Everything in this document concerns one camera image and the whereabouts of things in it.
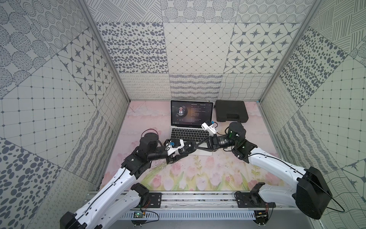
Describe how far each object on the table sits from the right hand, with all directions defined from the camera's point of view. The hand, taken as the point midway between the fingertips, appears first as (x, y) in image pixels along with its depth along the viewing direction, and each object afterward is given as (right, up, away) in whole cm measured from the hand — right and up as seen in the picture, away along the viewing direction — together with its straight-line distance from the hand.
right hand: (196, 148), depth 64 cm
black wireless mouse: (-3, +1, +2) cm, 4 cm away
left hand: (-6, +1, +4) cm, 7 cm away
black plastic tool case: (+26, +18, +44) cm, 54 cm away
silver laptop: (-5, +12, +37) cm, 39 cm away
